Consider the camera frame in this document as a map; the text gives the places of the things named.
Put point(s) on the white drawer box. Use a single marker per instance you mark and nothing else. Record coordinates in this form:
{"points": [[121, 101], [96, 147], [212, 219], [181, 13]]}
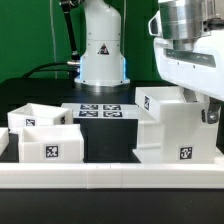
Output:
{"points": [[38, 115], [51, 144]]}

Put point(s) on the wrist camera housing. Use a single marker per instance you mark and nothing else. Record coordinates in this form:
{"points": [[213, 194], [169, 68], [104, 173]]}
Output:
{"points": [[154, 25]]}

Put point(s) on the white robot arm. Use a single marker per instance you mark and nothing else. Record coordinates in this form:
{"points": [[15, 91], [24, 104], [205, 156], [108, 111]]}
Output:
{"points": [[188, 47]]}

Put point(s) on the white left fence wall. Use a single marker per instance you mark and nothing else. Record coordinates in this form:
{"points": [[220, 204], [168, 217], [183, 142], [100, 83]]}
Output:
{"points": [[4, 139]]}

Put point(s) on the white front drawer box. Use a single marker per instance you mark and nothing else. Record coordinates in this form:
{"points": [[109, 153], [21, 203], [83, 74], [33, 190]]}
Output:
{"points": [[51, 144]]}

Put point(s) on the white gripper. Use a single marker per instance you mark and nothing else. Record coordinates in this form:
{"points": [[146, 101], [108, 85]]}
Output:
{"points": [[200, 70]]}

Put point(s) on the white drawer cabinet frame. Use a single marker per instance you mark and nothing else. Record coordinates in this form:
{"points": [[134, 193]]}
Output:
{"points": [[171, 128]]}

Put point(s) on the white fence wall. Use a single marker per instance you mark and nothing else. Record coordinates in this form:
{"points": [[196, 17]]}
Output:
{"points": [[4, 139], [101, 176]]}

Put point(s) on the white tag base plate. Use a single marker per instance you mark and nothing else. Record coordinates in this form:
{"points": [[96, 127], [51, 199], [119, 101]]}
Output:
{"points": [[102, 111]]}

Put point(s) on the white front fence wall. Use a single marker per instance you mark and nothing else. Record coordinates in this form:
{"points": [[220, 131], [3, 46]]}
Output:
{"points": [[101, 176]]}

